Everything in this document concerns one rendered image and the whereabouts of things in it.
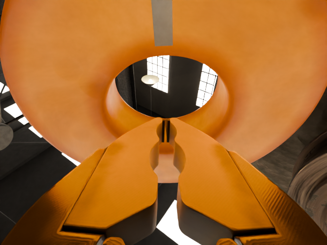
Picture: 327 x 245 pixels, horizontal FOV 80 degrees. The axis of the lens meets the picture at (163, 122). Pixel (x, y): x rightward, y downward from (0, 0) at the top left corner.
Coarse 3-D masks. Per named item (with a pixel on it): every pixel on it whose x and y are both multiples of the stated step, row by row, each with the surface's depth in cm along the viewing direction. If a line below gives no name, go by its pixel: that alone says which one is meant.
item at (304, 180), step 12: (324, 144) 36; (312, 156) 38; (324, 156) 33; (300, 168) 38; (312, 168) 35; (324, 168) 34; (300, 180) 38; (312, 180) 37; (288, 192) 42; (300, 192) 40; (300, 204) 41
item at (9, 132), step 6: (0, 108) 218; (0, 114) 220; (0, 120) 219; (0, 126) 226; (6, 126) 232; (0, 132) 228; (6, 132) 234; (12, 132) 241; (0, 138) 230; (6, 138) 236; (12, 138) 243; (0, 144) 232; (6, 144) 238
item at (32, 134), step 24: (0, 72) 1021; (0, 96) 1068; (24, 144) 868; (48, 144) 850; (0, 168) 777; (24, 168) 780; (48, 168) 783; (72, 168) 786; (0, 192) 705; (24, 192) 707; (168, 192) 721; (0, 216) 646; (0, 240) 596; (144, 240) 606; (168, 240) 607
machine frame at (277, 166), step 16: (320, 112) 43; (304, 128) 47; (320, 128) 45; (288, 144) 52; (304, 144) 50; (256, 160) 62; (272, 160) 58; (288, 160) 55; (272, 176) 61; (288, 176) 58
